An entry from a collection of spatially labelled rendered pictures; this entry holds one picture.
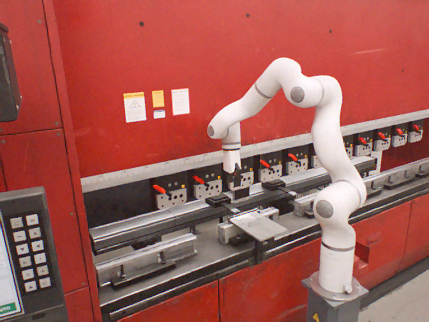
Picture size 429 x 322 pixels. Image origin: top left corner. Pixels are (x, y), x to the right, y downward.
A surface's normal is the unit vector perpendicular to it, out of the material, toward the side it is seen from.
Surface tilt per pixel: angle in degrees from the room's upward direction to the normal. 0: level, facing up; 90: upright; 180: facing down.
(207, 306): 90
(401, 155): 90
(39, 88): 90
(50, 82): 90
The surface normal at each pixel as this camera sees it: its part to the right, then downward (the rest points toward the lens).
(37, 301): 0.44, 0.27
